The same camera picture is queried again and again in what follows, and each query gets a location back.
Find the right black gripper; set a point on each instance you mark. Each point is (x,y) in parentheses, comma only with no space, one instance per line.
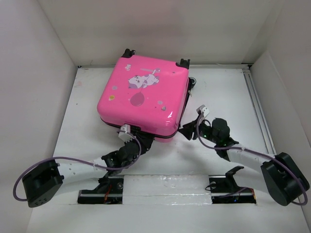
(188,129)

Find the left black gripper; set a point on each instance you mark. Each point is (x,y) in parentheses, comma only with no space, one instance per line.
(145,142)

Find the pink hard-shell suitcase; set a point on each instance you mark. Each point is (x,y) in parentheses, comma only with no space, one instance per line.
(148,94)

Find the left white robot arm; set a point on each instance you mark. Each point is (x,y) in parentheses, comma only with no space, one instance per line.
(42,182)

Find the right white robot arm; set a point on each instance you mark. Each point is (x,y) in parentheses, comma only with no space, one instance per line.
(278,175)

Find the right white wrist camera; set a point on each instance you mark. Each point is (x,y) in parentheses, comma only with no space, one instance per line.
(203,111)

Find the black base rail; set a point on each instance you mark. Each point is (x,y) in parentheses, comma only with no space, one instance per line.
(167,190)

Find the aluminium frame rail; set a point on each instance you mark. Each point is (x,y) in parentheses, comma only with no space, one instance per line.
(258,110)

